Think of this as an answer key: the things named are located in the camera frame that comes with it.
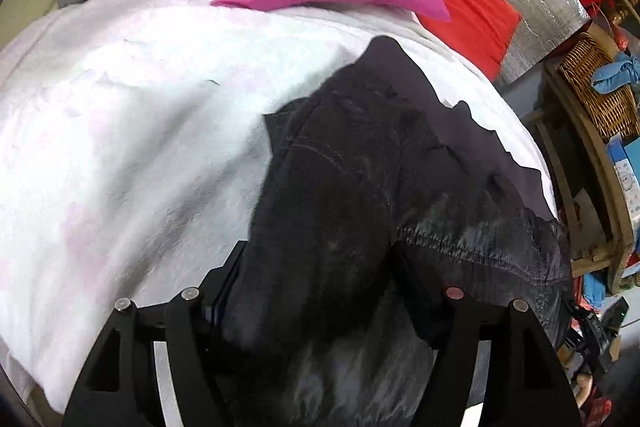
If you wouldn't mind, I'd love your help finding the black jacket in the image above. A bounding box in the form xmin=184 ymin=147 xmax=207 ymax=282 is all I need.
xmin=220 ymin=36 xmax=576 ymax=427

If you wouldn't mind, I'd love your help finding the blue patterned box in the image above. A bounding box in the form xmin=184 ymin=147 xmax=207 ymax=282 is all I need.
xmin=605 ymin=134 xmax=640 ymax=228

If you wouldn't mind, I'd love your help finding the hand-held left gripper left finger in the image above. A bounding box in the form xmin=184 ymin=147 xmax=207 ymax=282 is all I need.
xmin=62 ymin=241 xmax=248 ymax=427

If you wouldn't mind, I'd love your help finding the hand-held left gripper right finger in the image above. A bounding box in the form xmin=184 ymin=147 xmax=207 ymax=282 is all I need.
xmin=392 ymin=242 xmax=573 ymax=427

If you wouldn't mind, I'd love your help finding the wicker basket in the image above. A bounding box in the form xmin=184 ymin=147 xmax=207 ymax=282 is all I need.
xmin=557 ymin=32 xmax=640 ymax=142

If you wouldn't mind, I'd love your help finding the white blanket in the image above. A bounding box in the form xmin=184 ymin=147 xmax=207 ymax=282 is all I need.
xmin=0 ymin=0 xmax=558 ymax=413

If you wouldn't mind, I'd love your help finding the light blue cloth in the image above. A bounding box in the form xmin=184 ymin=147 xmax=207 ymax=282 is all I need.
xmin=590 ymin=52 xmax=640 ymax=95

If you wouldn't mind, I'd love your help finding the wooden shelf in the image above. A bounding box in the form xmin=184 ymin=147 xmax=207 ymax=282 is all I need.
xmin=525 ymin=22 xmax=640 ymax=293

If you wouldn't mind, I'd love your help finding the red pillow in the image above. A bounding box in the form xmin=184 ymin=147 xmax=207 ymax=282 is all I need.
xmin=417 ymin=0 xmax=523 ymax=80

